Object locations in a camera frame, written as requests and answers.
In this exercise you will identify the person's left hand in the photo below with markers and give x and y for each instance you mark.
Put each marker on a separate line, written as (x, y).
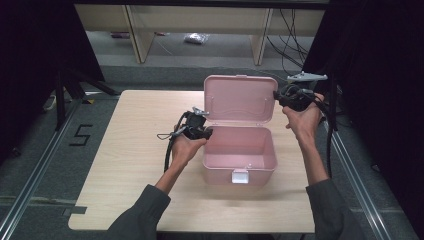
(183, 150)

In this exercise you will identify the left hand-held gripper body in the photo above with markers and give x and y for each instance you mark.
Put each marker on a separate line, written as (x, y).
(193, 125)

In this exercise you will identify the black tape strip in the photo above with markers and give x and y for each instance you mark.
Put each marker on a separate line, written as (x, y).
(76, 210)

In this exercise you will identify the light wooden desk frame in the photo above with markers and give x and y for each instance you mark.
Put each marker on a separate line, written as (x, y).
(200, 18)

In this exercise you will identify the aluminium floor rail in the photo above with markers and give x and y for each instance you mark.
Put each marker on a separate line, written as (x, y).
(36, 170)
(353, 180)

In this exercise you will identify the clear plastic bag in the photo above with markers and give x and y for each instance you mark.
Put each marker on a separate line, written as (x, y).
(196, 38)

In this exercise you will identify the black curtain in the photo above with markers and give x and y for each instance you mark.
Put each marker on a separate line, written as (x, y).
(383, 83)
(33, 50)

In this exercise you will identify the person's right hand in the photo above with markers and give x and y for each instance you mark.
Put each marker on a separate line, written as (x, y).
(305, 123)

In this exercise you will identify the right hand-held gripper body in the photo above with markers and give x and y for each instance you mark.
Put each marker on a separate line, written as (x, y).
(298, 98)

